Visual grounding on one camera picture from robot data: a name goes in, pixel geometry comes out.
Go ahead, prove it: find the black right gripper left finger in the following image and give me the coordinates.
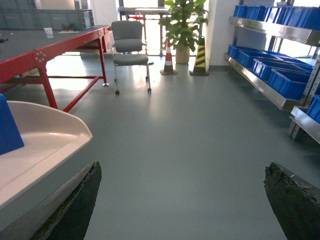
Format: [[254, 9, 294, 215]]
[[32, 161, 102, 240]]

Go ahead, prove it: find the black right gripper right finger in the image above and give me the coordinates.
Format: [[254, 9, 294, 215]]
[[264, 162, 320, 240]]

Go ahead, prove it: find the beige plastic dustpan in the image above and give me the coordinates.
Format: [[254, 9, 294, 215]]
[[0, 101, 93, 240]]

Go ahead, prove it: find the blue plastic part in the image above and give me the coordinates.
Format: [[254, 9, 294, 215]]
[[0, 94, 25, 155]]

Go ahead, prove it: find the metal shelf rack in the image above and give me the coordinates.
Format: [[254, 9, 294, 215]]
[[224, 0, 320, 141]]

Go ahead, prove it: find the blue bin nearest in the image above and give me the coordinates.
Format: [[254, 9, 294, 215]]
[[267, 69, 311, 100]]

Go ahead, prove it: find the blue bin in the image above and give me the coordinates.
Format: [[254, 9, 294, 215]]
[[227, 44, 263, 60], [267, 69, 311, 100], [237, 49, 280, 69], [251, 58, 308, 82]]

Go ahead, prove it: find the yellow black striped cone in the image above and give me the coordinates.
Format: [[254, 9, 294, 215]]
[[189, 36, 209, 76]]

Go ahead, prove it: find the red white traffic cone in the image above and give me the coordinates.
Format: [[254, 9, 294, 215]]
[[160, 41, 178, 75]]

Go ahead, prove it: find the white paper cup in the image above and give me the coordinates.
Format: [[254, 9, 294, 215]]
[[43, 27, 54, 39]]

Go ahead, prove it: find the grey office chair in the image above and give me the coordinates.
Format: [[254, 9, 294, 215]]
[[109, 20, 150, 84]]

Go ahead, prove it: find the green potted plant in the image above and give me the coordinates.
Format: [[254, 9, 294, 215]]
[[158, 0, 208, 64]]

